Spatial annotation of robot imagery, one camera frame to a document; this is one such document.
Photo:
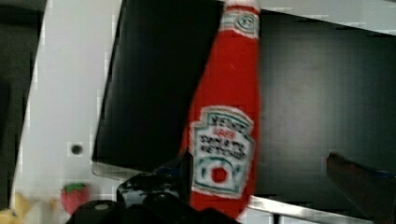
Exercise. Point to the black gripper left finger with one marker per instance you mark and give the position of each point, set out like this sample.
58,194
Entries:
159,197

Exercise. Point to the silver black toaster oven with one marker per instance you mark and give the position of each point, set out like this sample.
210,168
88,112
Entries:
323,87

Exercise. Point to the red plush ketchup bottle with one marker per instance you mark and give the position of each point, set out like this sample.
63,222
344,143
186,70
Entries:
222,133

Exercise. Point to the red strawberry on table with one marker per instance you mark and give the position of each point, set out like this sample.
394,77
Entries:
73,196

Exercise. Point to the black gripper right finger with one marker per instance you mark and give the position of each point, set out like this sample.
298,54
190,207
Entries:
371,191

